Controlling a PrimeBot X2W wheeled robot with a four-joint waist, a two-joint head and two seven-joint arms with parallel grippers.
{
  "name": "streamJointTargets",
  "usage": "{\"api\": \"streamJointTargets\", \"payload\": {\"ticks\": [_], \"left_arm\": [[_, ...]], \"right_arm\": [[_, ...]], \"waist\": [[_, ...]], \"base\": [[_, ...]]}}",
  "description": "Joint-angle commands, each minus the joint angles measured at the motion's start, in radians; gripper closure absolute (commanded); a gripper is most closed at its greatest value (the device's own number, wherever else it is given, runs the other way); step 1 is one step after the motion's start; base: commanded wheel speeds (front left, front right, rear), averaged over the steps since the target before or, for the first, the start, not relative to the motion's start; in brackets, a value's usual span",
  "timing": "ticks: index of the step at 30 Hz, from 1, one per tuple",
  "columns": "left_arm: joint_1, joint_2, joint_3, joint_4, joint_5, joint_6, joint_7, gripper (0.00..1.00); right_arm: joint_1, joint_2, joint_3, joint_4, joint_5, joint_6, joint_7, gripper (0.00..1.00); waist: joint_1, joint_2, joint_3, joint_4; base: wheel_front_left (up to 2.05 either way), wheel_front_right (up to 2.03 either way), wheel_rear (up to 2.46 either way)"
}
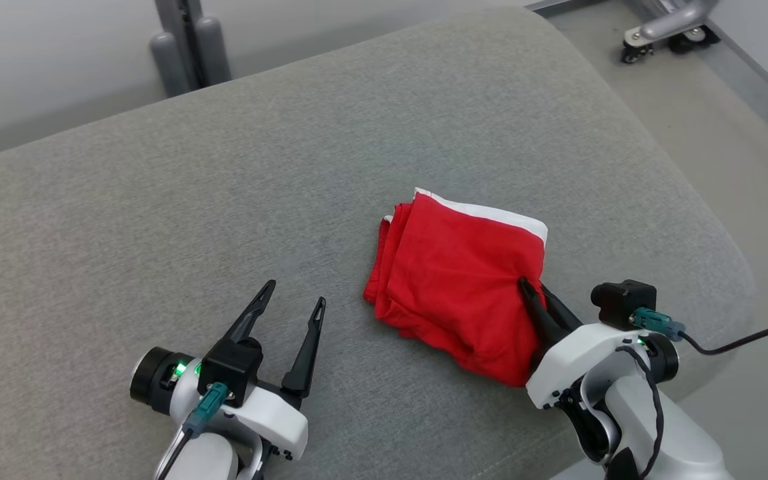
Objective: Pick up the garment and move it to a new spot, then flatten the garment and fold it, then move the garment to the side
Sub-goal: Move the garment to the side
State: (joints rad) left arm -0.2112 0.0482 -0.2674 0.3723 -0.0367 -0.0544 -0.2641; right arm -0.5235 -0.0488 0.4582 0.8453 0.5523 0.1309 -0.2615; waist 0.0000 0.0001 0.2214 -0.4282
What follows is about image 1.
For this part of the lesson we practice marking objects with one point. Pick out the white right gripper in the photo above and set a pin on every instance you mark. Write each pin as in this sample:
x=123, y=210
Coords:
x=577, y=353

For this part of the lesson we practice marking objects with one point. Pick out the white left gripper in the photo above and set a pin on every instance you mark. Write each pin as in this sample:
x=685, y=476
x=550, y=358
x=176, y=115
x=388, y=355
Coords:
x=277, y=420

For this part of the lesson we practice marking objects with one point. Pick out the red shorts with white hem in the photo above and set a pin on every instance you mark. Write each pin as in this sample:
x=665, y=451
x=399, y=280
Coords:
x=450, y=280

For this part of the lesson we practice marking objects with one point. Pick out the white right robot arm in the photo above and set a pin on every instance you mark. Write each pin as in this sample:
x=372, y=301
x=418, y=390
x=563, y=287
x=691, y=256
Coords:
x=684, y=440

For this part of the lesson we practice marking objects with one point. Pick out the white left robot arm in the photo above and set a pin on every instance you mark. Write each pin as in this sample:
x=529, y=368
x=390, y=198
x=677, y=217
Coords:
x=210, y=463

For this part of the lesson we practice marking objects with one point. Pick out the grey fabric sofa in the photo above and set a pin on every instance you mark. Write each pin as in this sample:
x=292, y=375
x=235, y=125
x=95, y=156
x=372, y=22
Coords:
x=224, y=200

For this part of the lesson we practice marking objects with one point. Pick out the grey wheeled stand leg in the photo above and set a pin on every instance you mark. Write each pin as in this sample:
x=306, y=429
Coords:
x=674, y=23

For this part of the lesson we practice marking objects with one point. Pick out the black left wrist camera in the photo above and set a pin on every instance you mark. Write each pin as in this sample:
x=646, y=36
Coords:
x=234, y=370

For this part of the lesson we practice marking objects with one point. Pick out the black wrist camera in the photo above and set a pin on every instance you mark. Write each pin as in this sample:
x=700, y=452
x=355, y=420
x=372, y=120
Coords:
x=234, y=370
x=624, y=300

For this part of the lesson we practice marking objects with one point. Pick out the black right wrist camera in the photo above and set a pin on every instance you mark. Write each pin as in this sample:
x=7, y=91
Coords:
x=624, y=300

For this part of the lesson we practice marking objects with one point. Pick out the teal left camera connector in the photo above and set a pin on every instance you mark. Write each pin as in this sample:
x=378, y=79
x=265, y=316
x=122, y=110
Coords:
x=207, y=406

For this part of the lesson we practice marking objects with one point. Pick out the teal camera connector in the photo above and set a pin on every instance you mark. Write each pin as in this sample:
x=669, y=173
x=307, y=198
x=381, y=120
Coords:
x=657, y=323
x=207, y=406

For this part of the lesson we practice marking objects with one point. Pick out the teal right camera connector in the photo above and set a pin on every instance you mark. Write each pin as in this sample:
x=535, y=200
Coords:
x=657, y=323

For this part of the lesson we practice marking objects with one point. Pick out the grey cylindrical post foot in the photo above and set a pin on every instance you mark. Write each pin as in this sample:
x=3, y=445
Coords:
x=169, y=66
x=214, y=50

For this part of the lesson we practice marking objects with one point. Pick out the grey metal partition post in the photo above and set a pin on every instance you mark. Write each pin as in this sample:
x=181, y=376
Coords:
x=169, y=20

